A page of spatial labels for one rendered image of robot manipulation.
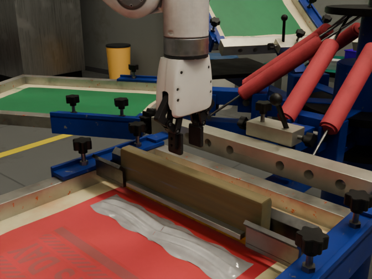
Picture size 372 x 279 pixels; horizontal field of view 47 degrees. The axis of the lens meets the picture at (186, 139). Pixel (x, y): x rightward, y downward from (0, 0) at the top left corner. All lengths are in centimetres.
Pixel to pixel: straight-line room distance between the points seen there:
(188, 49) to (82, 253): 38
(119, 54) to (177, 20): 547
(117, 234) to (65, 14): 591
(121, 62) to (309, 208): 546
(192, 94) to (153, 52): 561
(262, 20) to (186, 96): 150
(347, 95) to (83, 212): 71
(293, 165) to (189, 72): 34
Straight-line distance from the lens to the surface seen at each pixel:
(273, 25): 217
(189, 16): 69
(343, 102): 116
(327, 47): 132
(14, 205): 91
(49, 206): 93
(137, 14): 66
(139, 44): 650
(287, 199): 88
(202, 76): 73
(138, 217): 85
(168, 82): 70
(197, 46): 70
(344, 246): 71
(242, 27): 209
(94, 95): 180
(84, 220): 86
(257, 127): 102
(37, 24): 636
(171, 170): 81
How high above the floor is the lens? 139
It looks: 20 degrees down
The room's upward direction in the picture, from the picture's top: straight up
